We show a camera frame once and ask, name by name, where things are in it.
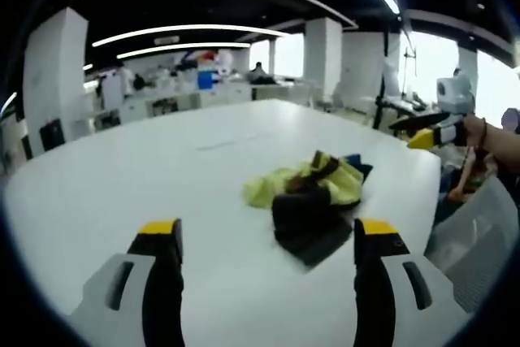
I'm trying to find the wide white pillar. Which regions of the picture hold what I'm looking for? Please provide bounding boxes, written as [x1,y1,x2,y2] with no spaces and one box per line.
[22,6,89,156]

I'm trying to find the person's right hand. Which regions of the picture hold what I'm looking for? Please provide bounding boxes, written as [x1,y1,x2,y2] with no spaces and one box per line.
[462,114,488,150]

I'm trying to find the white cabinet row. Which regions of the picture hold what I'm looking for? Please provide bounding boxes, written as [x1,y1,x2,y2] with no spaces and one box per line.
[92,80,255,127]

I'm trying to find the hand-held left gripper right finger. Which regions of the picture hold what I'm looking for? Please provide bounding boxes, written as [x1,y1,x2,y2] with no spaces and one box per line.
[353,218,475,347]

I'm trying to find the black tripod stand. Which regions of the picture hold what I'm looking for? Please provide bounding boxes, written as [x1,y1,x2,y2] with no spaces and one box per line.
[372,33,401,131]

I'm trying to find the narrow white pillar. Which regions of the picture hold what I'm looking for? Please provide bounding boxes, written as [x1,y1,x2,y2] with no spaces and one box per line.
[303,17,345,109]

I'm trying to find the long ceiling strip light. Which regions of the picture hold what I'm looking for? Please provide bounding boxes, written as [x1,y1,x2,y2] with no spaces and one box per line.
[91,24,292,49]

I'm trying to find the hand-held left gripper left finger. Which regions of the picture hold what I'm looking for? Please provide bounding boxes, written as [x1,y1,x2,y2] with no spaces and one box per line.
[71,219,184,347]

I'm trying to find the yellow and black garment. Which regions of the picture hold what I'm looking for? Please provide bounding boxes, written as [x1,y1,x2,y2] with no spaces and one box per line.
[242,150,374,269]

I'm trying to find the white plastic basket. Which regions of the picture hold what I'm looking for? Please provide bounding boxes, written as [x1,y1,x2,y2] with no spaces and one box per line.
[425,175,520,315]

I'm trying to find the short ceiling strip light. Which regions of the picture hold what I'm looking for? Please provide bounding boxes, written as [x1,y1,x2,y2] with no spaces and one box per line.
[115,41,251,60]

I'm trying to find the colourful cloth pile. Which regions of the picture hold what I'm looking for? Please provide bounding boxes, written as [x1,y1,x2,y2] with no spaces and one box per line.
[448,146,499,204]

